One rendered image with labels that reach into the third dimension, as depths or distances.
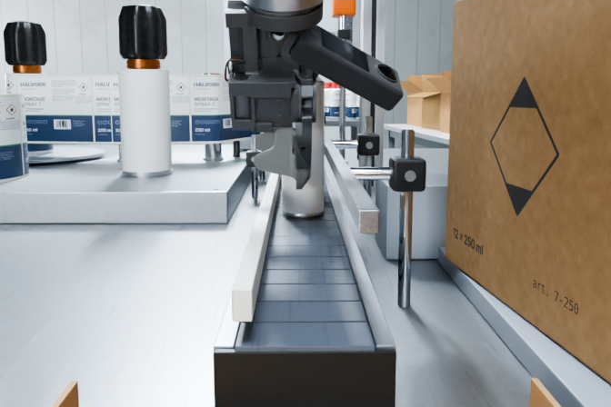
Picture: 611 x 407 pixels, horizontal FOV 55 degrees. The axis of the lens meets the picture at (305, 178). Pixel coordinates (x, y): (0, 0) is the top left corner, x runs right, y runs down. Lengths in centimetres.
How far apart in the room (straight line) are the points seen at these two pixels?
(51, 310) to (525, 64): 46
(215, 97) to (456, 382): 96
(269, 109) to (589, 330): 33
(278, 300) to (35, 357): 19
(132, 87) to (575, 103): 80
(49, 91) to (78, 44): 386
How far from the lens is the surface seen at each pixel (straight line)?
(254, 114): 56
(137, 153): 108
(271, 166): 62
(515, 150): 50
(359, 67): 55
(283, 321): 40
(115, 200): 94
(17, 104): 113
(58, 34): 528
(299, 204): 70
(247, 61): 55
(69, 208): 96
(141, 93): 107
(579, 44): 43
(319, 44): 54
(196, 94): 129
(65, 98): 137
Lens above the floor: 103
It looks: 8 degrees down
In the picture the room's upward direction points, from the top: straight up
